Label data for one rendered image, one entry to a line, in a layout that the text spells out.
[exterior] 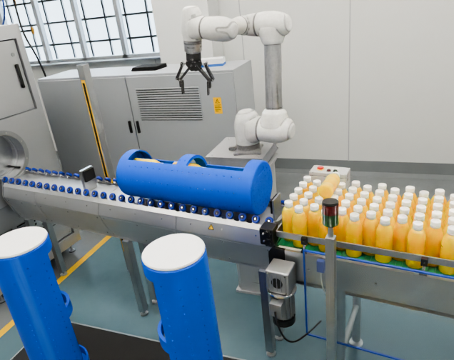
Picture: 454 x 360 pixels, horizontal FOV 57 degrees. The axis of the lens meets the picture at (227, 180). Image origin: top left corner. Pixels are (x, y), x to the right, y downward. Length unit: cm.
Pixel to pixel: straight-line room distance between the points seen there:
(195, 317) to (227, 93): 223
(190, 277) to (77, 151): 319
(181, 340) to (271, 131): 129
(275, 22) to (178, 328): 166
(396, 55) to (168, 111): 233
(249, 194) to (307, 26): 292
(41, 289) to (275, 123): 155
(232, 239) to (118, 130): 239
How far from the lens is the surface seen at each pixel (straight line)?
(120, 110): 423
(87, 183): 291
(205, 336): 201
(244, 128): 262
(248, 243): 220
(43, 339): 246
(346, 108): 478
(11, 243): 230
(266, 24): 248
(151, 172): 235
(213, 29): 201
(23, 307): 235
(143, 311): 315
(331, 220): 165
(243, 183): 205
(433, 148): 491
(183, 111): 388
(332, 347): 207
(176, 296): 182
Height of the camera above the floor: 202
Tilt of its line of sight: 24 degrees down
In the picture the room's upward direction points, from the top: 7 degrees counter-clockwise
